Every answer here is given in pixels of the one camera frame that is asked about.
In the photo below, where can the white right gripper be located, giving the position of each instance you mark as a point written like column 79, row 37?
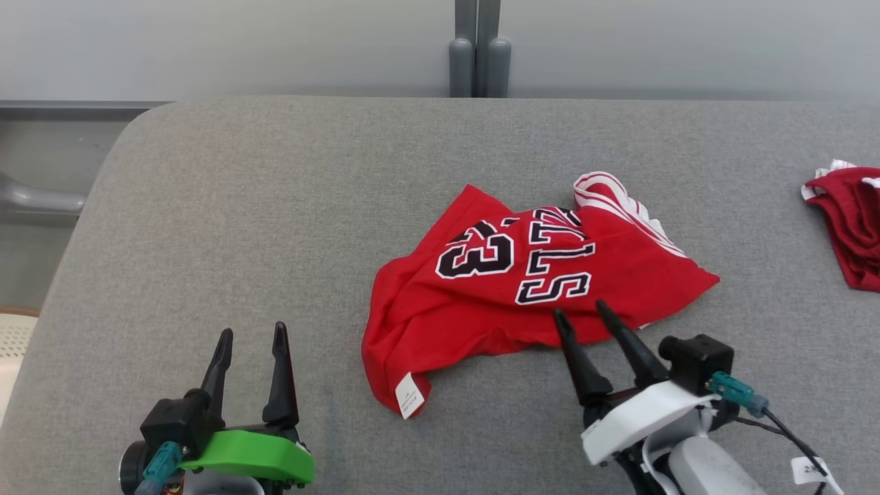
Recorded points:
column 646, row 416

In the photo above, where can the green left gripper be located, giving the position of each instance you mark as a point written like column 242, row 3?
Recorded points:
column 254, row 454

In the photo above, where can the red white basketball jersey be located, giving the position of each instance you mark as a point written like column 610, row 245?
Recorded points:
column 481, row 309

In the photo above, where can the cream perforated laundry basket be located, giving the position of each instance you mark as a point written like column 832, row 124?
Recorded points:
column 14, row 344

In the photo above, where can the grey metal floor tube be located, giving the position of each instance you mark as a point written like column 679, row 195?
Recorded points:
column 41, row 201

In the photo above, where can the dark red white-trimmed shorts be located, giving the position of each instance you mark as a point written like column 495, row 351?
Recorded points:
column 852, row 227

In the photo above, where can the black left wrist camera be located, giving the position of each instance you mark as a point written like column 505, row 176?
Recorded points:
column 175, row 423

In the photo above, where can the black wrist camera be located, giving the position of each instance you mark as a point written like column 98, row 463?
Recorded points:
column 175, row 423
column 701, row 361

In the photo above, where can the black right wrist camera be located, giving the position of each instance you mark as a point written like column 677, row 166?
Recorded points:
column 701, row 361

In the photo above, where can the grey partition base rail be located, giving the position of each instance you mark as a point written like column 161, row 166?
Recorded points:
column 69, row 110

